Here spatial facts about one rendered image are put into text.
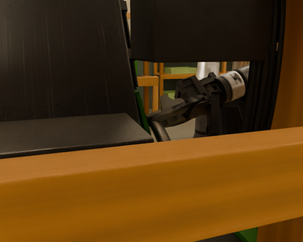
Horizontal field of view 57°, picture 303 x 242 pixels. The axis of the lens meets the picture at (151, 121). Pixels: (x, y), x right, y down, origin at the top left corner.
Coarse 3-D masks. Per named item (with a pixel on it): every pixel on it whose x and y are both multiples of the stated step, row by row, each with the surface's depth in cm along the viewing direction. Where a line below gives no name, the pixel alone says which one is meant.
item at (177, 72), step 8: (160, 64) 578; (224, 64) 618; (160, 72) 582; (168, 72) 604; (176, 72) 595; (184, 72) 602; (192, 72) 608; (224, 72) 623; (160, 80) 586; (160, 88) 590; (168, 96) 603
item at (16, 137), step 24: (24, 120) 51; (48, 120) 51; (72, 120) 51; (96, 120) 51; (120, 120) 51; (0, 144) 38; (24, 144) 38; (48, 144) 38; (72, 144) 38; (96, 144) 39; (120, 144) 40
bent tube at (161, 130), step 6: (150, 114) 66; (156, 114) 66; (150, 120) 67; (150, 126) 68; (156, 126) 66; (162, 126) 66; (156, 132) 66; (162, 132) 65; (156, 138) 66; (162, 138) 65; (168, 138) 65
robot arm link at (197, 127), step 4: (200, 116) 132; (204, 116) 131; (196, 120) 135; (200, 120) 133; (204, 120) 132; (196, 124) 136; (200, 124) 133; (204, 124) 132; (196, 128) 136; (200, 128) 134; (204, 128) 132
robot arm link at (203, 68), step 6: (198, 66) 94; (204, 66) 91; (210, 66) 91; (216, 66) 92; (198, 72) 92; (204, 72) 89; (210, 72) 89; (216, 72) 91; (198, 78) 89; (204, 114) 84
